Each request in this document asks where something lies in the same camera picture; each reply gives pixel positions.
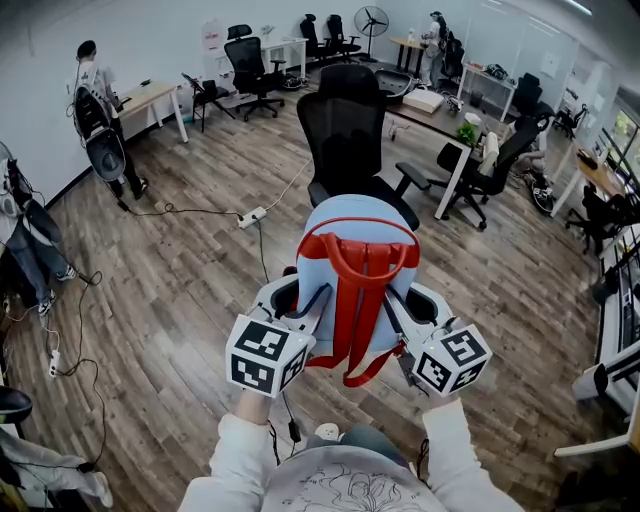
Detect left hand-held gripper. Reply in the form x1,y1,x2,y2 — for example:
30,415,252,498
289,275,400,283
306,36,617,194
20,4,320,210
224,273,333,400

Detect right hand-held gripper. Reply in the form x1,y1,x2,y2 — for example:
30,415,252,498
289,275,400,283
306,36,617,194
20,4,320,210
383,282,494,399

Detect blue backpack red straps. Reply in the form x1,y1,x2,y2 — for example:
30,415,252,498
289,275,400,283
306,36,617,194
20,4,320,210
294,193,421,389

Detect black mesh chair with headrest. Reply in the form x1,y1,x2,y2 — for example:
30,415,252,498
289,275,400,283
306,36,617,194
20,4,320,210
296,63,432,232

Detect person's right forearm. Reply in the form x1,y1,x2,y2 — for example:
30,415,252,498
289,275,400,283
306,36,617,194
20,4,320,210
422,394,526,512

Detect person's left forearm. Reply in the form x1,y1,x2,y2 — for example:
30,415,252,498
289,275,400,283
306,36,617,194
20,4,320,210
177,388,281,512

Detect black folding chair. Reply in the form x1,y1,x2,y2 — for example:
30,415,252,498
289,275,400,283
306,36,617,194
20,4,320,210
180,72,236,134

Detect person's blue jeans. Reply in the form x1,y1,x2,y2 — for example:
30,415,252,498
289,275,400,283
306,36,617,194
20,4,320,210
304,424,406,464

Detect person's white printed sweatshirt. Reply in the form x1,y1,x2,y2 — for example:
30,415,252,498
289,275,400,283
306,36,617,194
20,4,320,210
259,443,451,512

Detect dark long desk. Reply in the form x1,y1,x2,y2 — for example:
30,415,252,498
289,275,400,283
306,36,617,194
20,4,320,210
384,97,506,221

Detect white metal rack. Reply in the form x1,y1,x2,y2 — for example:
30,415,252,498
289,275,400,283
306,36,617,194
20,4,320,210
572,224,640,416

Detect cardboard box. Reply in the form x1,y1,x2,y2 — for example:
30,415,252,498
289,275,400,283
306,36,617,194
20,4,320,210
402,88,446,114

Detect light wooden panel table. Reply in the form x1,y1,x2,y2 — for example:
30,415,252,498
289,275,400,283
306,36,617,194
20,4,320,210
553,389,640,459

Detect wooden desk white legs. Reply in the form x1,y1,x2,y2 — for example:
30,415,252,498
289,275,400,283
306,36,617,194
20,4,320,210
549,142,627,219

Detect wooden desk black legs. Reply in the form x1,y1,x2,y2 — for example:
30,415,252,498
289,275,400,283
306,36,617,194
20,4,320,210
389,37,426,77

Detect white poster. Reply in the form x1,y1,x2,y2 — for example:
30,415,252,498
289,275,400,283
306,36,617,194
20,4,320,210
201,18,224,51

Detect grey garment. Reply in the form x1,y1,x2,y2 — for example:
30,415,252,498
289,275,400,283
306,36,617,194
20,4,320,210
0,424,114,509

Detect black stool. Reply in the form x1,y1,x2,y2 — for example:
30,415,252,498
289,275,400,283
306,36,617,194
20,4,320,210
0,385,34,426

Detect green floor cable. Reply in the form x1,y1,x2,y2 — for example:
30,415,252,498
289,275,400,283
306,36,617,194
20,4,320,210
255,221,272,285

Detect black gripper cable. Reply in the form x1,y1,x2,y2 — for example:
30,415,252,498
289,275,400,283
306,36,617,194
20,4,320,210
268,389,304,466

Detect white power cable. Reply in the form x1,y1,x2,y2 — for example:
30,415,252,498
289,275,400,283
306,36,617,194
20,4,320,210
263,157,313,211

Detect black floor cable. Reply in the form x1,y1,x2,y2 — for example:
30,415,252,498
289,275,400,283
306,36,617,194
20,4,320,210
117,199,245,221
49,269,109,474

